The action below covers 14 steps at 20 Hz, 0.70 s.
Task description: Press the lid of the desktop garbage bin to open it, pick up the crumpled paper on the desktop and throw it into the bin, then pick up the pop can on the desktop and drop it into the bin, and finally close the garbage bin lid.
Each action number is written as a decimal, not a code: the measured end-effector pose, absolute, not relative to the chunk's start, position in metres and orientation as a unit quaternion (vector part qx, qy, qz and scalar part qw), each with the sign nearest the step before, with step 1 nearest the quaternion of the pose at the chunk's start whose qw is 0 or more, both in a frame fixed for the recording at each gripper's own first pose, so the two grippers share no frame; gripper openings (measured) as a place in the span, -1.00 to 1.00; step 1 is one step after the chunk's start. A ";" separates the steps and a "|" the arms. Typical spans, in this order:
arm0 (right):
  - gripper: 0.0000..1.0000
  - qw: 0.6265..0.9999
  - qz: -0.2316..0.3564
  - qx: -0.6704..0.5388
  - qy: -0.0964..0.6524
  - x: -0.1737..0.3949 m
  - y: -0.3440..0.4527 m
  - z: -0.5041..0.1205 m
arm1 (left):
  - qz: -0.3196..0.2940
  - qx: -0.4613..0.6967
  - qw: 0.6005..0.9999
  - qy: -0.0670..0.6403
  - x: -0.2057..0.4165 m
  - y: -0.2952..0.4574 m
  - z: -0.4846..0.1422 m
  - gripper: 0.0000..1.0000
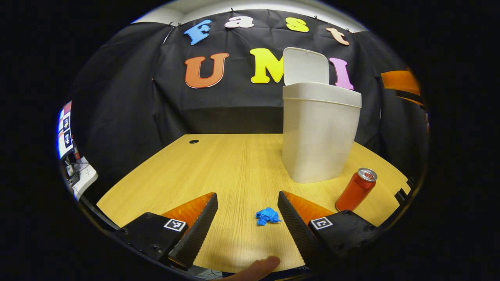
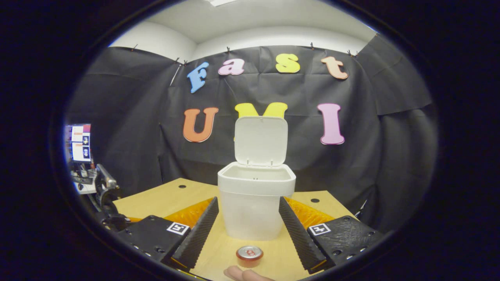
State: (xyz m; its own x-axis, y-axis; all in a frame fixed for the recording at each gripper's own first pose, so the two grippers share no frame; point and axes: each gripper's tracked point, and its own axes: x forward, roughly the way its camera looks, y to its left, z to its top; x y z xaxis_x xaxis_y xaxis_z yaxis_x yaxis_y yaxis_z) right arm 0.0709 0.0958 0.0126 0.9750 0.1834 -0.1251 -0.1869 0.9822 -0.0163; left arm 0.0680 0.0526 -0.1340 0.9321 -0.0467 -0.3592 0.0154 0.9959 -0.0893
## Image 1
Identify wooden desktop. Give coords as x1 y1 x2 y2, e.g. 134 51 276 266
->
96 134 411 273

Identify computer monitor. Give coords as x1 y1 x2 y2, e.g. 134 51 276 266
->
58 101 75 160

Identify blue paper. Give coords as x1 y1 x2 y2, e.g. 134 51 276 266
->
256 207 282 226

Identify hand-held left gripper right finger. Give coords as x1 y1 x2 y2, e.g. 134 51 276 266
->
277 190 379 270

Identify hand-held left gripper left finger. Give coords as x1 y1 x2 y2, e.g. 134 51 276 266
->
113 192 219 270

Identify black backdrop cloth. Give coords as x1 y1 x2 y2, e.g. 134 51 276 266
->
68 10 430 203

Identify red pop can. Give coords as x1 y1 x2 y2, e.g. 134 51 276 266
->
335 167 378 212

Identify white desktop garbage bin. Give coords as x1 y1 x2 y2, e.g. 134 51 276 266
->
281 47 362 184

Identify white side table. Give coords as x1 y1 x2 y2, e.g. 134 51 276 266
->
66 158 98 201

